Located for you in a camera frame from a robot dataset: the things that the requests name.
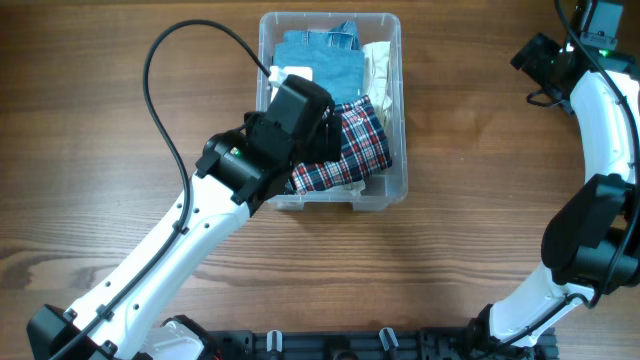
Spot cream white garment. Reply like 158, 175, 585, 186
362, 41, 392, 128

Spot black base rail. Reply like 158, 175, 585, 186
207, 328, 560, 360

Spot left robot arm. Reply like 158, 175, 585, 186
27, 75, 341, 359

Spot white shirt with green print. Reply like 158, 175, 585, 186
340, 180, 366, 196

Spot red plaid shirt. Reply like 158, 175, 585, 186
285, 95, 393, 195

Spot clear plastic storage container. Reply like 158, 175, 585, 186
259, 12, 408, 211

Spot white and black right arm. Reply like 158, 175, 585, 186
460, 34, 639, 359

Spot blue denim jeans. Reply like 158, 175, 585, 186
273, 21, 365, 104

